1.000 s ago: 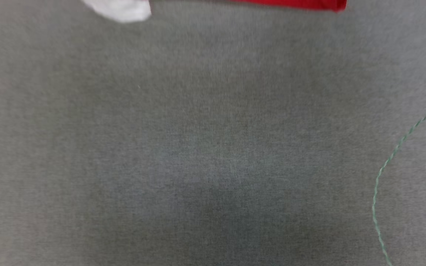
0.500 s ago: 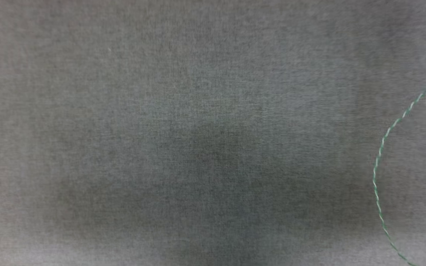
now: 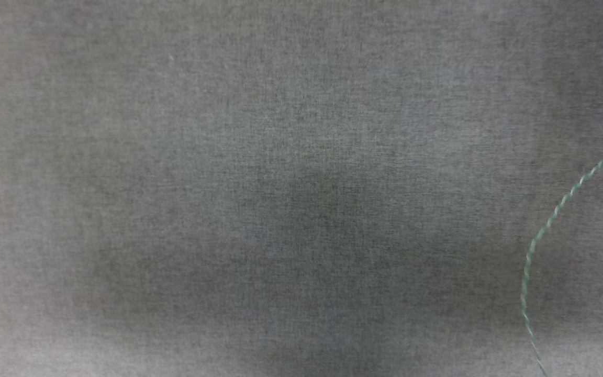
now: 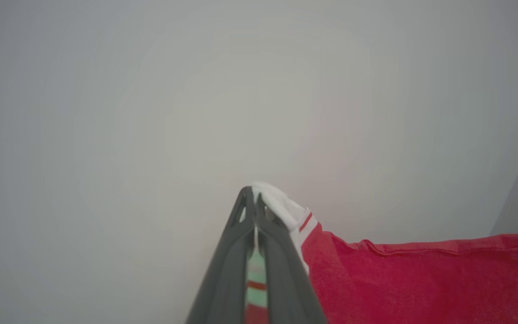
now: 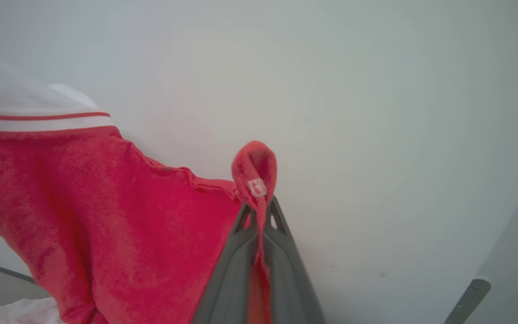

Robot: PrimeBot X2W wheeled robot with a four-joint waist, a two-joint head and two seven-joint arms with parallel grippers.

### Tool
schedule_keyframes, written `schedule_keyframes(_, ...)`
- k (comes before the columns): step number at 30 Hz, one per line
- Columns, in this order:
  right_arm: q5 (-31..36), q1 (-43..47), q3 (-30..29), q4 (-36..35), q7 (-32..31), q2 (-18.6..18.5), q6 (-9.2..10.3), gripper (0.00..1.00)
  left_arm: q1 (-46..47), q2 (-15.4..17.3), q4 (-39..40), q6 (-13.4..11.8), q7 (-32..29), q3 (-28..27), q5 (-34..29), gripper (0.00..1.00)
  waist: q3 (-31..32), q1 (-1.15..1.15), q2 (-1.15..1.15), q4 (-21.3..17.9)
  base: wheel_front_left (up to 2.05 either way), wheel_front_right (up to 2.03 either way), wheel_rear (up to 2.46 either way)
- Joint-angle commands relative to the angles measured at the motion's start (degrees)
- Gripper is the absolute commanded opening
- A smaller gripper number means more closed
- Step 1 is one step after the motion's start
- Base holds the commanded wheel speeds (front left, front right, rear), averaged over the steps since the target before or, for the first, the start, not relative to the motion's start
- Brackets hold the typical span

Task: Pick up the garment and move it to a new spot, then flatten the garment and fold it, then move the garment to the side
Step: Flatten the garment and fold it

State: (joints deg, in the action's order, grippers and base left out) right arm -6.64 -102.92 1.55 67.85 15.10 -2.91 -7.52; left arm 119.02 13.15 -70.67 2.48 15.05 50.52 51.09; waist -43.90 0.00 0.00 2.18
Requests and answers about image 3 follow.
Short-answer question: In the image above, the green white twisted wire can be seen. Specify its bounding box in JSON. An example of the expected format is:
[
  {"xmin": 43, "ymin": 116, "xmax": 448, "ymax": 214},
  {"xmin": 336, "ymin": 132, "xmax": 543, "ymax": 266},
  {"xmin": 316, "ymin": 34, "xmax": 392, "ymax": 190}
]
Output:
[{"xmin": 520, "ymin": 142, "xmax": 603, "ymax": 377}]

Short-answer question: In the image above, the grey fabric sofa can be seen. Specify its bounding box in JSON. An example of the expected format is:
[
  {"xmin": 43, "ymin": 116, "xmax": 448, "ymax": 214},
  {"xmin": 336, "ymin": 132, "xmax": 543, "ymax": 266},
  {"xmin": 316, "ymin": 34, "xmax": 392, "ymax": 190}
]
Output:
[{"xmin": 0, "ymin": 0, "xmax": 603, "ymax": 377}]

